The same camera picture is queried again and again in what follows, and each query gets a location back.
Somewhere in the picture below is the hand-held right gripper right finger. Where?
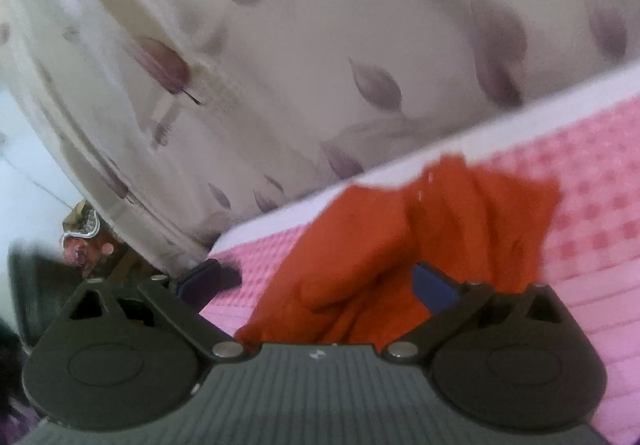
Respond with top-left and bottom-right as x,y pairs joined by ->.
382,262 -> 572,369

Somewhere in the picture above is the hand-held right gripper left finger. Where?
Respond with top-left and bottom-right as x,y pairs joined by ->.
64,258 -> 247,367

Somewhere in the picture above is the red knit sweater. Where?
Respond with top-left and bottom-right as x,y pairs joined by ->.
234,154 -> 564,347

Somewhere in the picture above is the dark blurred object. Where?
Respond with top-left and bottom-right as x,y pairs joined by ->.
7,243 -> 89,342

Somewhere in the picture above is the pink white knitted blanket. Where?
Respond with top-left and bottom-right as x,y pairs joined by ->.
199,68 -> 640,445

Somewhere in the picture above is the beige leaf print curtain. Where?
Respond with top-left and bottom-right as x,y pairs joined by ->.
0,0 -> 640,274

